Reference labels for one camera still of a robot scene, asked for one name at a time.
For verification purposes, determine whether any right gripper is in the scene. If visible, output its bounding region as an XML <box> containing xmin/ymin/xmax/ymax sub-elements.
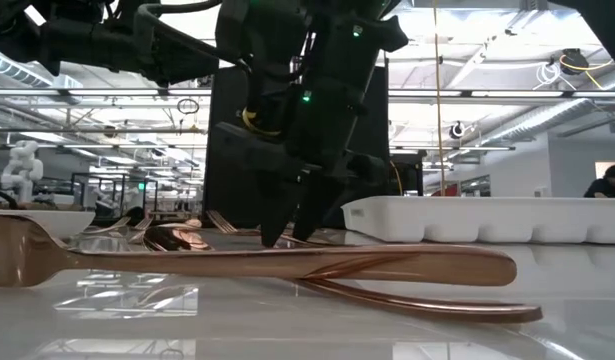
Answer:
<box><xmin>213</xmin><ymin>58</ymin><xmax>389</xmax><ymax>249</ymax></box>

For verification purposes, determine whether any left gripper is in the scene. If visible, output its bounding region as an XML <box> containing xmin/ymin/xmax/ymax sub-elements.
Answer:
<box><xmin>39</xmin><ymin>19</ymin><xmax>223</xmax><ymax>87</ymax></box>

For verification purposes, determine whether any black folding screen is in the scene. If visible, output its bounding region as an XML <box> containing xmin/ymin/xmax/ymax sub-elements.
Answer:
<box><xmin>202</xmin><ymin>55</ymin><xmax>391</xmax><ymax>230</ymax></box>

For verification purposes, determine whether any copper spoon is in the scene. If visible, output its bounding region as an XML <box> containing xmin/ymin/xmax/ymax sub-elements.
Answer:
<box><xmin>170</xmin><ymin>217</ymin><xmax>204</xmax><ymax>231</ymax></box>
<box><xmin>142</xmin><ymin>224</ymin><xmax>544</xmax><ymax>325</ymax></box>

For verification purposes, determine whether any black cabinet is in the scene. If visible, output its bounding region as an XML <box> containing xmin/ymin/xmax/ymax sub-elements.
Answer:
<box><xmin>389</xmin><ymin>152</ymin><xmax>424</xmax><ymax>197</ymax></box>

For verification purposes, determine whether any red object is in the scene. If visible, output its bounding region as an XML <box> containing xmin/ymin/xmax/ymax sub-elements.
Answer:
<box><xmin>430</xmin><ymin>182</ymin><xmax>459</xmax><ymax>198</ymax></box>

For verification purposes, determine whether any white cutlery organizer tray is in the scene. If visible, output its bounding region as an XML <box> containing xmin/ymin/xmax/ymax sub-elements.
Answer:
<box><xmin>340</xmin><ymin>195</ymin><xmax>615</xmax><ymax>245</ymax></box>

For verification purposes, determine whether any white robot figure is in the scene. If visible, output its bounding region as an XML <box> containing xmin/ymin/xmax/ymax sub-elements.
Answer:
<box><xmin>0</xmin><ymin>140</ymin><xmax>45</xmax><ymax>202</ymax></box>

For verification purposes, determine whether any white bowl at left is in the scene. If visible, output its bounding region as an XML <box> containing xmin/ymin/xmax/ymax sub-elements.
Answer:
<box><xmin>0</xmin><ymin>208</ymin><xmax>97</xmax><ymax>241</ymax></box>

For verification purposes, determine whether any person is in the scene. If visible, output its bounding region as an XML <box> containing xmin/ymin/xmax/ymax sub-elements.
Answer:
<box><xmin>582</xmin><ymin>163</ymin><xmax>615</xmax><ymax>199</ymax></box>

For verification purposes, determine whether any black hanging ring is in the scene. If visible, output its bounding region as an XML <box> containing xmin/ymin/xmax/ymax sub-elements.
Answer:
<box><xmin>176</xmin><ymin>97</ymin><xmax>201</xmax><ymax>116</ymax></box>

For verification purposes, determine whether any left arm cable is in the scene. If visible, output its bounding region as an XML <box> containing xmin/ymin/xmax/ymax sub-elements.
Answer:
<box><xmin>133</xmin><ymin>0</ymin><xmax>252</xmax><ymax>69</ymax></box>

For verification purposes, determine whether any black metal frame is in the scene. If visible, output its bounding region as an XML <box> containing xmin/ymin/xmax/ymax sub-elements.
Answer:
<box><xmin>71</xmin><ymin>172</ymin><xmax>159</xmax><ymax>211</ymax></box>

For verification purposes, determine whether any yellow hanging cable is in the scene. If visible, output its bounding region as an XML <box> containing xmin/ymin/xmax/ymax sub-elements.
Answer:
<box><xmin>430</xmin><ymin>0</ymin><xmax>447</xmax><ymax>198</ymax></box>

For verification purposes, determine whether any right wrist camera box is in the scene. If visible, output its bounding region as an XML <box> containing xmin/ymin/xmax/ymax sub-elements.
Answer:
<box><xmin>326</xmin><ymin>12</ymin><xmax>411</xmax><ymax>56</ymax></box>

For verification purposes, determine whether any grey ceiling rail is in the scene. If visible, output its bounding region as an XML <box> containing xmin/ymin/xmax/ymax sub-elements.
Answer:
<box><xmin>0</xmin><ymin>88</ymin><xmax>615</xmax><ymax>99</ymax></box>

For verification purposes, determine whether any silver ventilation duct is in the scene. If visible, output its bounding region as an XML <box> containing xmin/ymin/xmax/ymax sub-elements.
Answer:
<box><xmin>479</xmin><ymin>97</ymin><xmax>615</xmax><ymax>147</ymax></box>

